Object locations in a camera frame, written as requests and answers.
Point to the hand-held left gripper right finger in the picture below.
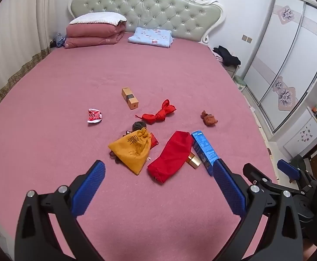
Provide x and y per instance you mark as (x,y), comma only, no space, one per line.
(229,190)

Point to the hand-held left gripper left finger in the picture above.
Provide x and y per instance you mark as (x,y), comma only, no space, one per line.
(89,189)

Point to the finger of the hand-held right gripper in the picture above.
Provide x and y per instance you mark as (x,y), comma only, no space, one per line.
(259,175)
(288,170)

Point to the blue cardboard box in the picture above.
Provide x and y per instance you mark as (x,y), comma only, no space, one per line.
(203,146)

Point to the dark brown knotted cloth strip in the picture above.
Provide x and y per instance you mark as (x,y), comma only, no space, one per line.
(138,126)

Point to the brown wooden cabinet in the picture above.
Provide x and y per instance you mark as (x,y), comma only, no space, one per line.
(315,161)

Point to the white cabinet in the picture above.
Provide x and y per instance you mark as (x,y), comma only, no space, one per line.
(302,133)

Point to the small gold box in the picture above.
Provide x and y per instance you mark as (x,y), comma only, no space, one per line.
(194,161)

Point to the red cloth bag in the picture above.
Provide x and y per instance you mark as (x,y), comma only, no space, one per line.
(172,155)

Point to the crumpled red white wrapper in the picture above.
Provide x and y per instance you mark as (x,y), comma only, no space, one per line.
(94,115)

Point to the orange brown cloth bundle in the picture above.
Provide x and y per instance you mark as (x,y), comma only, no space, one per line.
(209,119)

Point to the brown cardboard box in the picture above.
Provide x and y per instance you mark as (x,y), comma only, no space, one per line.
(130,98)

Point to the red knotted cloth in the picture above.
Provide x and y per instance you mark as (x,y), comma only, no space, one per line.
(158,114)

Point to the white floral sliding wardrobe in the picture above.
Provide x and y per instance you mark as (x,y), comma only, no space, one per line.
(283,59)

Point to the black clothes pile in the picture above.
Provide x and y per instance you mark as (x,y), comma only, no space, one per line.
(227,55)

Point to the blue grey cloth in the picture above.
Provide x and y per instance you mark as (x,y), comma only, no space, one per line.
(58,40)

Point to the folded pink quilt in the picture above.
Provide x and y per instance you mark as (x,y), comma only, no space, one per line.
(93,34)

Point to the folded light blue blanket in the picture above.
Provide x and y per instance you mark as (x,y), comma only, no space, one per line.
(150,36)

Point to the white pillow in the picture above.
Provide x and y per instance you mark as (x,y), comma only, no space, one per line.
(98,18)

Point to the beige curtain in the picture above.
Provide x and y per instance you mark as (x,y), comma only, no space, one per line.
(11,32)

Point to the tufted pale green headboard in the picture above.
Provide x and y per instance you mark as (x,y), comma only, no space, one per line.
(153,11)

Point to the wall switch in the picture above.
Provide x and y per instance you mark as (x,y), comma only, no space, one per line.
(247,39)

